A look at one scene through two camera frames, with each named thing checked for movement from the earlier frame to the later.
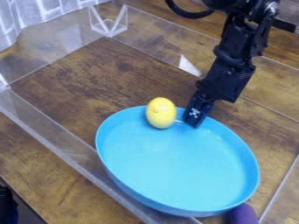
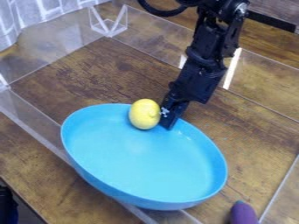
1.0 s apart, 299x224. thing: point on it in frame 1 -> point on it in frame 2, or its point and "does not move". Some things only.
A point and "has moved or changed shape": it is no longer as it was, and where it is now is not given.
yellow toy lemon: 162,113 has moved or changed shape
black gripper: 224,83 -> 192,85
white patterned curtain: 21,13 does not move
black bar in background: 278,24 does not move
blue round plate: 180,171 has moved or changed shape
